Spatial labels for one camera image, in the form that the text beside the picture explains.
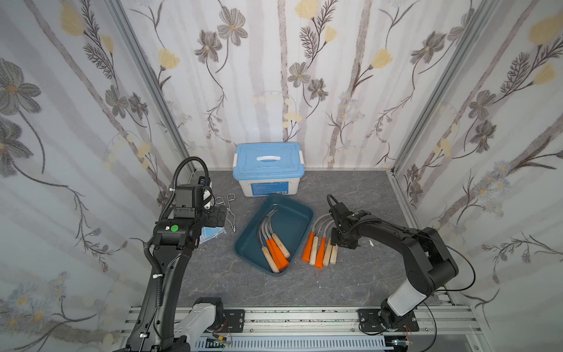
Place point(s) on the metal wire tongs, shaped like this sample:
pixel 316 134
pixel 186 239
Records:
pixel 230 216

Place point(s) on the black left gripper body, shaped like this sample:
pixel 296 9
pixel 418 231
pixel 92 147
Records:
pixel 215 217

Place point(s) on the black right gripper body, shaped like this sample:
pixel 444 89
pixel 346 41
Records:
pixel 341 221

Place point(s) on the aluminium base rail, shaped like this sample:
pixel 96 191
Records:
pixel 428 328

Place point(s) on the teal plastic tray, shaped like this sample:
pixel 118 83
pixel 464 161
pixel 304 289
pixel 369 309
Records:
pixel 291 223

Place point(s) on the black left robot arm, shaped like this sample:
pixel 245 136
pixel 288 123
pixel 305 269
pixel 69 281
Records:
pixel 190 208

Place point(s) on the wooden handle sickle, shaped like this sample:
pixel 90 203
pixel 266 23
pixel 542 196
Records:
pixel 274 236
pixel 318 244
pixel 328 248
pixel 265 251
pixel 334 252

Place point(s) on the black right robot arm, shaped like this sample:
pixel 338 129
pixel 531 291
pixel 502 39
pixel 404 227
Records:
pixel 427 260

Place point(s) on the bagged blue face masks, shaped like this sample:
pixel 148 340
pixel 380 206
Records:
pixel 209 233

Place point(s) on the white box with blue lid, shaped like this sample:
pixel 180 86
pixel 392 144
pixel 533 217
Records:
pixel 268 168

